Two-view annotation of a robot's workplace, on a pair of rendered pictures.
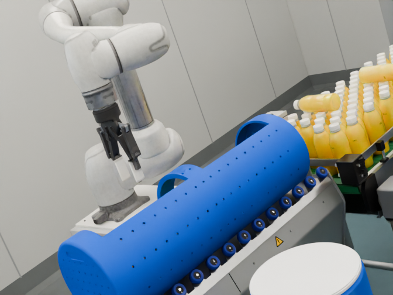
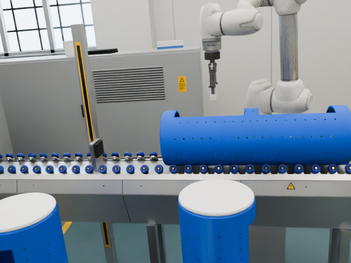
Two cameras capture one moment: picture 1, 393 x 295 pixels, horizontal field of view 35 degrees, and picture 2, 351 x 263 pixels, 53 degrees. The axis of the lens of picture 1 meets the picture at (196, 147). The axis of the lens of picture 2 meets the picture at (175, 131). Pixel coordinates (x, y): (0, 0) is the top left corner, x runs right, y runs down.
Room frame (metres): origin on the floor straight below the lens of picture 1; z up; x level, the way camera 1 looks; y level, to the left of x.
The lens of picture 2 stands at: (0.47, -0.95, 1.64)
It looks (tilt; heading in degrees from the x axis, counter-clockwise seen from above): 17 degrees down; 50
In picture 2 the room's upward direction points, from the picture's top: 4 degrees counter-clockwise
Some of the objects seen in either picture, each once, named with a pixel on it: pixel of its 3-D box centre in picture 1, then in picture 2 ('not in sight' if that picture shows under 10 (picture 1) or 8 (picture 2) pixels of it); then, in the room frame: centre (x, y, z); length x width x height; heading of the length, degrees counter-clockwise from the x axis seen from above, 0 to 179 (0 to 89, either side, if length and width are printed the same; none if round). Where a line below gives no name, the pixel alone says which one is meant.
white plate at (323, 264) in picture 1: (304, 274); (215, 195); (1.34, -0.14, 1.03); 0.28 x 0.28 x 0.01
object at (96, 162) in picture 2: not in sight; (97, 154); (1.32, 0.71, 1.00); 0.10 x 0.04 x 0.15; 39
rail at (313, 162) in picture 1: (310, 162); not in sight; (2.20, -0.39, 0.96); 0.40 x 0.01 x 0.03; 39
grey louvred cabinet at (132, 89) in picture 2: not in sight; (99, 126); (2.14, 2.21, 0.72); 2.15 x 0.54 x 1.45; 133
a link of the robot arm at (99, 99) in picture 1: (100, 96); (211, 45); (1.72, 0.20, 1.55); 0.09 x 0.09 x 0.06
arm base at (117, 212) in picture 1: (115, 205); not in sight; (2.30, 0.38, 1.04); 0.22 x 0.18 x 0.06; 132
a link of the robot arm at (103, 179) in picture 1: (108, 171); (260, 97); (2.32, 0.35, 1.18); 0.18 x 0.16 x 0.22; 102
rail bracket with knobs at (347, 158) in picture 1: (351, 170); not in sight; (2.03, -0.49, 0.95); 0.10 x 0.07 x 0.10; 39
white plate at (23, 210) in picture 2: not in sight; (16, 211); (0.77, 0.34, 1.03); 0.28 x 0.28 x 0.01
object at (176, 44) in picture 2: not in sight; (170, 45); (2.66, 1.61, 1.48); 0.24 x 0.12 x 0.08; 141
